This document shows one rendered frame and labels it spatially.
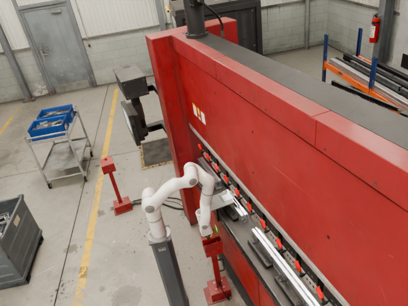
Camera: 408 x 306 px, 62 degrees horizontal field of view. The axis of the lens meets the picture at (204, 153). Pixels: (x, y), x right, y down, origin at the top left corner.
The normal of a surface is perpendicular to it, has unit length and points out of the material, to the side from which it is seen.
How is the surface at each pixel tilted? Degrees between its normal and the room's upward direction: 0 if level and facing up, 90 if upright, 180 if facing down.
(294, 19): 90
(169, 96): 90
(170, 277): 90
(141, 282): 0
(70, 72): 90
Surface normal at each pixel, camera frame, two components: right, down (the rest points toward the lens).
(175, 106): 0.37, 0.45
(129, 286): -0.14, -0.84
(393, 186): -0.92, 0.30
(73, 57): 0.15, 0.51
